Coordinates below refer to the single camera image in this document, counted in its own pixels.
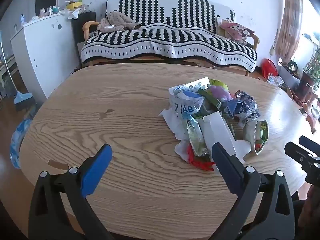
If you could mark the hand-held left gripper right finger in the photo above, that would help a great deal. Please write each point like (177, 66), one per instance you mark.
(225, 165)

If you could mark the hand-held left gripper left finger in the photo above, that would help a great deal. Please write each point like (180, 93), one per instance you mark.
(97, 167)

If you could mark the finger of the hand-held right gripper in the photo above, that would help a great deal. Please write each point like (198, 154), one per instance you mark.
(308, 143)
(297, 153)

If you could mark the red wrapper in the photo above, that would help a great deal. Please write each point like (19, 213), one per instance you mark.
(200, 163)

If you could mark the white cardboard box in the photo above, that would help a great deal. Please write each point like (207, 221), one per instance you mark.
(217, 130)

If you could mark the green foil sachet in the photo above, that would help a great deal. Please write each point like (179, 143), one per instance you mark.
(196, 135)

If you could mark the green printed wrapper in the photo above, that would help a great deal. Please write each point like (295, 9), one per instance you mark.
(260, 135)

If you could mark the blue white paper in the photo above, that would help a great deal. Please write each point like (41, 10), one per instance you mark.
(243, 106)

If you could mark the white tissue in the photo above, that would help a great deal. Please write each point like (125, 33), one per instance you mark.
(175, 122)

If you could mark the dark green packet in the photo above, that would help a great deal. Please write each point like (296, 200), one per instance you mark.
(210, 100)

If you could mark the purple plush toy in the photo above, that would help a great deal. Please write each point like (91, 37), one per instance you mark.
(220, 93)

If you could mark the white blue plastic bag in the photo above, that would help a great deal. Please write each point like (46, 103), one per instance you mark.
(185, 100)

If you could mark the yellow green wrapper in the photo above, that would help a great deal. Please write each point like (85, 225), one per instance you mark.
(218, 83)

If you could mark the pink tricycle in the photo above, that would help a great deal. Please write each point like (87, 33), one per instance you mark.
(311, 112)

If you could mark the brown cardboard piece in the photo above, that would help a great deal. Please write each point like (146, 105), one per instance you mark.
(290, 91)

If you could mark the pile of paper scraps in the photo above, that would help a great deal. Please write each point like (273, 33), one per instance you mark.
(275, 79)

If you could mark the grey storage box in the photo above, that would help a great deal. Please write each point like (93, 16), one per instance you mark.
(287, 73)

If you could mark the potted green plant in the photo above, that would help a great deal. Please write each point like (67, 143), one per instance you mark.
(312, 70)

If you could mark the dark round pan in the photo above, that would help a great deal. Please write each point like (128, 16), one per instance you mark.
(293, 65)

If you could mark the blue white plastic package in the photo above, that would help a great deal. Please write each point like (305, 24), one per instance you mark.
(18, 140)

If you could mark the red plastic bag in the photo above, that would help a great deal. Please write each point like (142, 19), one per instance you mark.
(269, 67)

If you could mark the blue broom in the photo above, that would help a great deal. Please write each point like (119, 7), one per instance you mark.
(23, 97)

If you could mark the hanging small brush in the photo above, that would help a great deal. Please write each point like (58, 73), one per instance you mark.
(273, 47)

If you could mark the brown patterned curtain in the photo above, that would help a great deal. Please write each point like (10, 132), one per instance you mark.
(288, 25)

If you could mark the white cabinet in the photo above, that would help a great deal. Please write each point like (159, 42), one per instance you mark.
(45, 50)

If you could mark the pink cartoon cushion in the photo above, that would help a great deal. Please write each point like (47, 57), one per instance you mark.
(237, 30)

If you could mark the black speaker box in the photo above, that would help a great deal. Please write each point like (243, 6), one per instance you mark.
(82, 22)

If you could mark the beige dotted garment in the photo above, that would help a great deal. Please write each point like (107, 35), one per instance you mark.
(117, 20)

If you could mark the yellow box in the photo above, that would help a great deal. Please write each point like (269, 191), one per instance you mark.
(73, 5)

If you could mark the row of small bottles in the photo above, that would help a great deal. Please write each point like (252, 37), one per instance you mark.
(51, 10)

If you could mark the wooden sofa frame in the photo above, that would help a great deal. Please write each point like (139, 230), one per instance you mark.
(88, 25)

